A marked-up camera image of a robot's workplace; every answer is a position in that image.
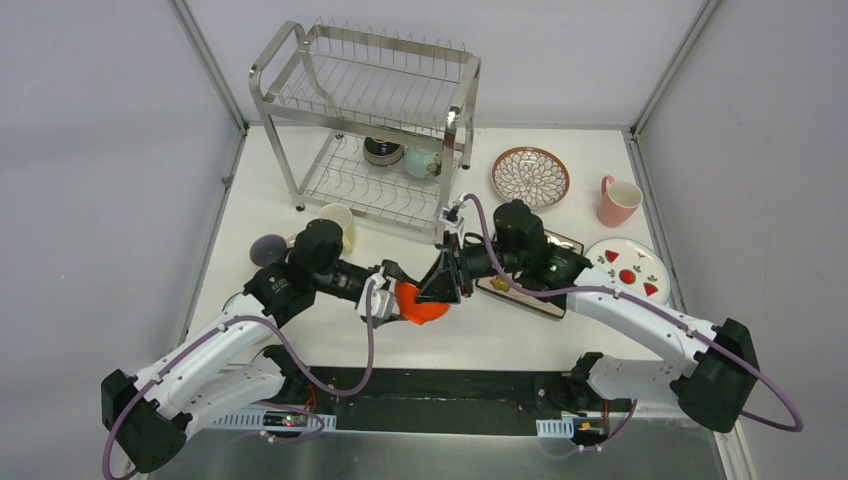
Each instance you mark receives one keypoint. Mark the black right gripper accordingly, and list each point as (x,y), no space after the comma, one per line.
(441,286)

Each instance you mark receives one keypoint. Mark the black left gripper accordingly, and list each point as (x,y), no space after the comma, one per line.
(353,281)

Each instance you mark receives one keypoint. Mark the orange plastic bowl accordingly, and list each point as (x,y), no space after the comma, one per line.
(410,310)

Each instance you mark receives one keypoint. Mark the mint green ceramic bowl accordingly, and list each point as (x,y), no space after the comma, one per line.
(422,164)

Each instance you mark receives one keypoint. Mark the brown patterned ceramic bowl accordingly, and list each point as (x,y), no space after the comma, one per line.
(382,153)

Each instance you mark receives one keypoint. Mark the stainless steel dish rack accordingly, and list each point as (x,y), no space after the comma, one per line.
(320,91)

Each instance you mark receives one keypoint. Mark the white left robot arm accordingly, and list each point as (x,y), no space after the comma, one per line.
(243,356)

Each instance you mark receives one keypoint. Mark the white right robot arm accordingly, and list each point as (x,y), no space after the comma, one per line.
(707,370)

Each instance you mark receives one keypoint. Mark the pale yellow ceramic mug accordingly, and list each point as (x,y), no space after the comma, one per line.
(344,218)

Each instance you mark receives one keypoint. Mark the square flower pattern plate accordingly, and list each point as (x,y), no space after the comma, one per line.
(498,287)

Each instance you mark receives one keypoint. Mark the round floral pattern plate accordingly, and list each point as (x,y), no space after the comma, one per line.
(532,175)

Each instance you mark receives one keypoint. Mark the watermelon pattern round plate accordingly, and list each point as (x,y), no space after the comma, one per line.
(634,265)

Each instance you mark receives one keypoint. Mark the pink ceramic mug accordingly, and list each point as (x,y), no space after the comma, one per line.
(619,201)

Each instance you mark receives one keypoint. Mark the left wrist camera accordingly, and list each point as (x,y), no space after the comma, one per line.
(376,300)

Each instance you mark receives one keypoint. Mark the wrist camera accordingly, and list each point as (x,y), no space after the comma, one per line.
(376,300)
(451,215)

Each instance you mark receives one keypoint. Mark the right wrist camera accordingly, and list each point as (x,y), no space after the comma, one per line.
(451,215)

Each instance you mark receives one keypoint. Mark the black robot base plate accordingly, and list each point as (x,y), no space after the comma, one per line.
(467,402)

